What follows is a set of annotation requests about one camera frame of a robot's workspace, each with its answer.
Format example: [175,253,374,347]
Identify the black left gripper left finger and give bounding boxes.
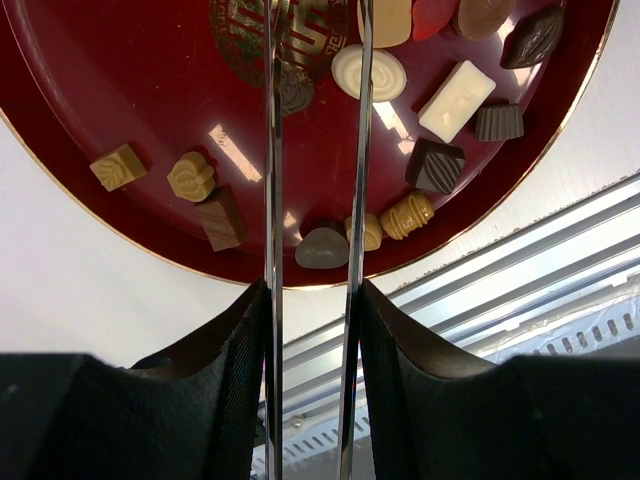
[1,281,265,479]

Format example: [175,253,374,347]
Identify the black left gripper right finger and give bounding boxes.
[360,282,639,479]

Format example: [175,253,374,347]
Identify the tan square swirl chocolate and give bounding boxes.
[90,144,147,192]

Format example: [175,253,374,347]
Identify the dark round chocolate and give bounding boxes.
[279,63,315,116]

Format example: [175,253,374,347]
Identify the metal tongs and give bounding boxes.
[262,1,374,479]

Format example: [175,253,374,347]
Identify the tan ridged oval chocolate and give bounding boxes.
[344,213,383,252]

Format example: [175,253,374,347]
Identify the grey brown pebble chocolate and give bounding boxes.
[295,221,349,270]

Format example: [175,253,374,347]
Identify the tan drizzled chocolate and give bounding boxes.
[379,191,434,240]

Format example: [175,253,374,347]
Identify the brown bar chocolate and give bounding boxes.
[195,186,247,252]

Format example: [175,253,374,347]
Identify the tan flower chocolate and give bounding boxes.
[167,151,216,203]

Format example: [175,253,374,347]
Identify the dark striped square chocolate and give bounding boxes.
[405,138,466,195]

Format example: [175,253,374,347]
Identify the dark ridged cup chocolate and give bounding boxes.
[474,103,524,142]

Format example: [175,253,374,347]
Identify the white rectangular chocolate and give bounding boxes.
[418,60,496,143]

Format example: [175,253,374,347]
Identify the white oval chocolate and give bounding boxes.
[331,44,407,103]

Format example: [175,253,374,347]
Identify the dark leaf chocolate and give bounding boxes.
[501,4,565,70]

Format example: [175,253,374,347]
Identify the brown oval chocolate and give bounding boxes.
[452,0,516,41]

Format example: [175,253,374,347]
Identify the cream rounded square chocolate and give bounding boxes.
[371,0,412,49]

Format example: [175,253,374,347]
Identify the round red lacquer plate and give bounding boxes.
[1,1,618,288]

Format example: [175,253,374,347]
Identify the aluminium front rail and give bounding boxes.
[282,177,639,479]

